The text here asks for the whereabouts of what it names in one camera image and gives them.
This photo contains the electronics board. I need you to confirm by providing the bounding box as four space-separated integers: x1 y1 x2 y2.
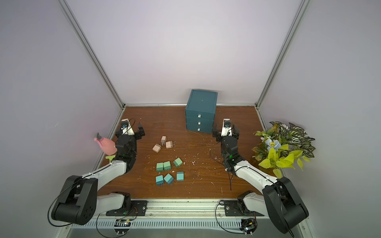
240 218 258 236
114 219 132 237

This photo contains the teal plug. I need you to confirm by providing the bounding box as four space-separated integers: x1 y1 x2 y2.
155 175 165 186
164 174 174 184
176 171 184 181

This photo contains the artificial green plant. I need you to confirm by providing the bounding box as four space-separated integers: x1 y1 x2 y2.
252 121 316 179

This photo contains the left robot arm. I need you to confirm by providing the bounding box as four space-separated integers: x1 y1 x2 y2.
47 125 145 225

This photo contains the teal bottom drawer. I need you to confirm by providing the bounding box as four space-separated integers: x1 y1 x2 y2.
187 124 213 134

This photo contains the green wooden-handled tool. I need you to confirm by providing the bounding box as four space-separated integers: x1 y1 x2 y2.
105 155 116 164

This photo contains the aluminium front rail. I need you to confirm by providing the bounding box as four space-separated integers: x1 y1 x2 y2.
63 198 309 221

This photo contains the green plug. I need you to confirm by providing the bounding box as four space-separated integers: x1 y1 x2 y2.
163 161 172 171
173 158 183 168
156 163 164 172

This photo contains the teal top drawer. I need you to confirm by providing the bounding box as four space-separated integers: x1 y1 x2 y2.
185 109 215 121

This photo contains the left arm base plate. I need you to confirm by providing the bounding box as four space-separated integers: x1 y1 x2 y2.
106 200 148 217

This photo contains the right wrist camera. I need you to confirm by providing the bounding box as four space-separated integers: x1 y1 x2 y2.
221 119 232 137

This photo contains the teal three-drawer cabinet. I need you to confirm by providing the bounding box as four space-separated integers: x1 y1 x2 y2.
185 89 218 134

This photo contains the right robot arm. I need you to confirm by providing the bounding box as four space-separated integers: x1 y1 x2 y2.
212 120 309 234

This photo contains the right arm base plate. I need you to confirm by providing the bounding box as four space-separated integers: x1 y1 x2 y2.
220 200 264 217

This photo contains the beige plug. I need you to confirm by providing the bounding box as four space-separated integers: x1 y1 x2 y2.
160 136 167 146
165 141 175 149
152 144 162 153

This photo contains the left electronics board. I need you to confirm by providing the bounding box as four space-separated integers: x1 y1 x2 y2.
114 219 132 237

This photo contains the right electronics board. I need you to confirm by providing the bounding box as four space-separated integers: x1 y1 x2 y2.
240 218 258 236

